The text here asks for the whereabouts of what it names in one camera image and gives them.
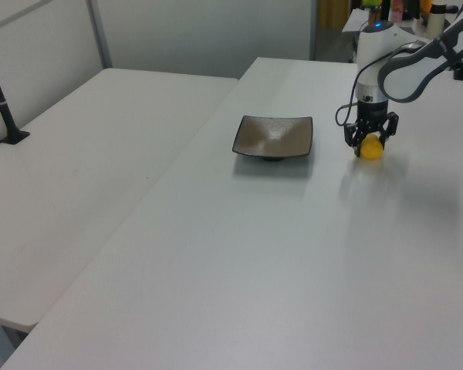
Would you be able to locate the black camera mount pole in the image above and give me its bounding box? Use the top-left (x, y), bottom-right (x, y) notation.
top-left (0, 38), bottom-right (32, 146)

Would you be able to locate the grey partition post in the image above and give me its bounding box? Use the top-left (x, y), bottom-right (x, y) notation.
top-left (307, 0), bottom-right (319, 61)
top-left (86, 0), bottom-right (113, 71)

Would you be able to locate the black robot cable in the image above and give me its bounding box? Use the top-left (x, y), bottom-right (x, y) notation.
top-left (333, 42), bottom-right (422, 129)

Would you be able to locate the square brown ceramic plate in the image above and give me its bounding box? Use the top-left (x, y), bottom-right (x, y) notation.
top-left (231, 114), bottom-right (315, 163)

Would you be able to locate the black cable strap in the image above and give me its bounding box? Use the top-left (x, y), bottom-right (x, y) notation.
top-left (437, 33), bottom-right (455, 59)

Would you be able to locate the white thermos bottle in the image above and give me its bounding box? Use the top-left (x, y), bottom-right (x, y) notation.
top-left (426, 2), bottom-right (448, 35)

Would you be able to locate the brown wooden cabinet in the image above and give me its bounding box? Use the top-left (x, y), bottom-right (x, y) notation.
top-left (316, 0), bottom-right (350, 29)

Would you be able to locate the yellow lemon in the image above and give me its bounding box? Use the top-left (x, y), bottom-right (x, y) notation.
top-left (359, 133), bottom-right (385, 161)

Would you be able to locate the white side table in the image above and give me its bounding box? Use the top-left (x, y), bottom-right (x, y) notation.
top-left (0, 67), bottom-right (240, 370)

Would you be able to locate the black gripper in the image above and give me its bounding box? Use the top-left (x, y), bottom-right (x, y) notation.
top-left (343, 99), bottom-right (400, 158)

